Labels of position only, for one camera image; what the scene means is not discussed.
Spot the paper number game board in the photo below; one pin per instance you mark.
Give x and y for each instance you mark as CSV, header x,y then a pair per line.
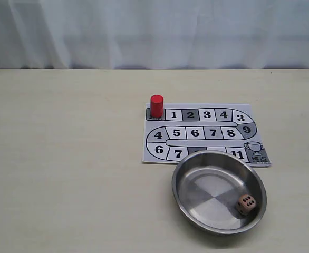
x,y
186,128

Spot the red cylinder game piece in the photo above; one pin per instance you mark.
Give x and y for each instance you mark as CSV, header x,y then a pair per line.
x,y
156,106

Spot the white curtain backdrop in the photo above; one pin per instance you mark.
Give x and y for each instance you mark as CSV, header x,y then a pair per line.
x,y
154,34

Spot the wooden die black pips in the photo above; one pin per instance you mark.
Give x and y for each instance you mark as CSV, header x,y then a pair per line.
x,y
245,204

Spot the stainless steel round dish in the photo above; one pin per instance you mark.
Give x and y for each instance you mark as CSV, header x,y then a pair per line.
x,y
206,186

